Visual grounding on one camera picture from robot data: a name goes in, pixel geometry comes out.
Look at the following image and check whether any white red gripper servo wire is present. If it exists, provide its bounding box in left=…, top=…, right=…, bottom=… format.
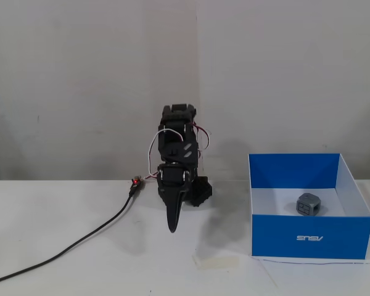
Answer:
left=147, top=128, right=186, bottom=179

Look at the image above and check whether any blue and white cardboard box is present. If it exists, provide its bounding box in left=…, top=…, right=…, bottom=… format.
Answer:
left=248, top=153, right=370, bottom=260

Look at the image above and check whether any black usb cable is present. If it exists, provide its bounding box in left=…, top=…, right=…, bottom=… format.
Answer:
left=0, top=181, right=138, bottom=286

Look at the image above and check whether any black robot arm with base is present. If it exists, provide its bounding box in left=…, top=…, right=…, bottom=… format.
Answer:
left=156, top=104, right=213, bottom=207

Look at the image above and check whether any gray block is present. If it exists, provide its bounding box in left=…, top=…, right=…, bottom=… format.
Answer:
left=295, top=193, right=323, bottom=216

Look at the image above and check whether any clear tape strip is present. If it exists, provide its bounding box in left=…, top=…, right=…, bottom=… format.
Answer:
left=192, top=255, right=241, bottom=271

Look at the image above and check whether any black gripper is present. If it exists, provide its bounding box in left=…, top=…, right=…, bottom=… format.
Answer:
left=157, top=162, right=194, bottom=234

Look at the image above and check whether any red arm motor wire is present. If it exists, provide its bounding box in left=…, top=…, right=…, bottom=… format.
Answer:
left=192, top=123, right=213, bottom=152

